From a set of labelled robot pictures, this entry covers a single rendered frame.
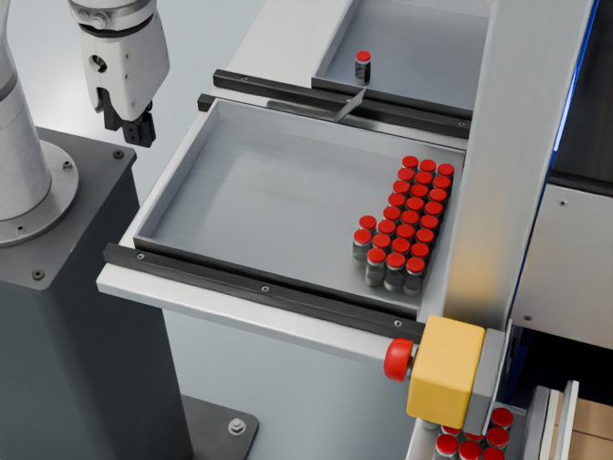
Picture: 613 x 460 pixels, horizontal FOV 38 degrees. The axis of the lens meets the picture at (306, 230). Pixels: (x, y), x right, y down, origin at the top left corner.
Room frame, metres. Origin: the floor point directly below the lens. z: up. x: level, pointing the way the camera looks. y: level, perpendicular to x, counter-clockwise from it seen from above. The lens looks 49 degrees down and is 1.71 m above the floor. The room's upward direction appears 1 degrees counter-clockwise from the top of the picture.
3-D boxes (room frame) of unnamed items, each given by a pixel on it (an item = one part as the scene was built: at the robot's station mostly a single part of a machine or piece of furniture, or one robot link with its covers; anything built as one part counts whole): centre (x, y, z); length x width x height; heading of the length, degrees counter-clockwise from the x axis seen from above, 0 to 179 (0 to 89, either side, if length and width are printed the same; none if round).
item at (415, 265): (0.71, -0.15, 0.90); 0.18 x 0.02 x 0.05; 161
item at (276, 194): (0.76, 0.00, 0.90); 0.34 x 0.26 x 0.04; 71
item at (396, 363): (0.46, -0.09, 0.99); 0.04 x 0.04 x 0.04; 71
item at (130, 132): (0.73, 0.19, 1.05); 0.03 x 0.03 x 0.07; 71
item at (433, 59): (1.04, -0.21, 0.90); 0.34 x 0.26 x 0.04; 71
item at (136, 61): (0.74, 0.19, 1.14); 0.10 x 0.08 x 0.11; 161
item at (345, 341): (0.90, -0.09, 0.87); 0.70 x 0.48 x 0.02; 161
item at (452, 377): (0.45, -0.13, 0.99); 0.08 x 0.07 x 0.07; 71
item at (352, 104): (0.93, -0.01, 0.91); 0.14 x 0.03 x 0.06; 72
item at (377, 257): (0.72, -0.10, 0.90); 0.18 x 0.02 x 0.05; 161
